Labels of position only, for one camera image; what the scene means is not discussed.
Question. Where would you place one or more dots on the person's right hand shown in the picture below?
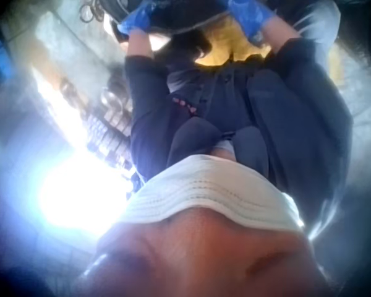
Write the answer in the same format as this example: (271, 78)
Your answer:
(250, 18)

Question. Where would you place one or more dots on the person's left hand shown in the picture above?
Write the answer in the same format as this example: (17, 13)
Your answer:
(137, 19)

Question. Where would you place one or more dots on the yellow cloth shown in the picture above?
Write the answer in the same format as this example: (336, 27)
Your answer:
(235, 46)

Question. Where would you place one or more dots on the pale blue cloth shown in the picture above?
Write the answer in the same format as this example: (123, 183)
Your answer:
(318, 24)

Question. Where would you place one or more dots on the shelf with goods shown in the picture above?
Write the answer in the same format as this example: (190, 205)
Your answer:
(108, 123)

